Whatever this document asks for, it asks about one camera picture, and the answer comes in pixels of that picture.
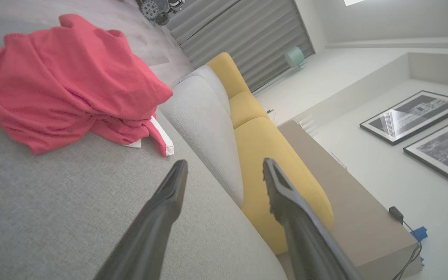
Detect robot wheeled base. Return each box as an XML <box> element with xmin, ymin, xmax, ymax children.
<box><xmin>136</xmin><ymin>0</ymin><xmax>186</xmax><ymax>26</ymax></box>

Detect yellow sofa cushion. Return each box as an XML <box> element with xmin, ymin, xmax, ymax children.
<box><xmin>207</xmin><ymin>52</ymin><xmax>252</xmax><ymax>98</ymax></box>
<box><xmin>233</xmin><ymin>117</ymin><xmax>334</xmax><ymax>256</ymax></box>
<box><xmin>229</xmin><ymin>91</ymin><xmax>270</xmax><ymax>130</ymax></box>

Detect grey fabric sofa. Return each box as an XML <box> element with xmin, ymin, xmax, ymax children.
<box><xmin>0</xmin><ymin>0</ymin><xmax>289</xmax><ymax>280</ymax></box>

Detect red shorts with white stripe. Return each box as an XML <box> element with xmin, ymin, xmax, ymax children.
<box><xmin>88</xmin><ymin>114</ymin><xmax>175</xmax><ymax>157</ymax></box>

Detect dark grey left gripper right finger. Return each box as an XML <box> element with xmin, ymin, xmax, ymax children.
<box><xmin>263</xmin><ymin>158</ymin><xmax>362</xmax><ymax>280</ymax></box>

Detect beige wooden sideboard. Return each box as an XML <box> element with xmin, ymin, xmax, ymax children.
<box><xmin>276</xmin><ymin>120</ymin><xmax>424</xmax><ymax>280</ymax></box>

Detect mint green round lamp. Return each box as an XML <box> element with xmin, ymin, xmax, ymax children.
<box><xmin>284</xmin><ymin>46</ymin><xmax>306</xmax><ymax>70</ymax></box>

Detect black framed picture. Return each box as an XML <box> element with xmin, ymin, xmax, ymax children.
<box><xmin>359</xmin><ymin>90</ymin><xmax>448</xmax><ymax>146</ymax></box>
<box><xmin>403</xmin><ymin>113</ymin><xmax>448</xmax><ymax>187</ymax></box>

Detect grey sofa back cushion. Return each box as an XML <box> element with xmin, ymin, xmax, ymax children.
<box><xmin>158</xmin><ymin>64</ymin><xmax>245</xmax><ymax>207</ymax></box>

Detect grey pleated curtain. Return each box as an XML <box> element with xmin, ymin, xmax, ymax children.
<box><xmin>166</xmin><ymin>0</ymin><xmax>316</xmax><ymax>93</ymax></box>

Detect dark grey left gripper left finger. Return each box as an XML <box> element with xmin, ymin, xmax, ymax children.
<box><xmin>94</xmin><ymin>159</ymin><xmax>188</xmax><ymax>280</ymax></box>

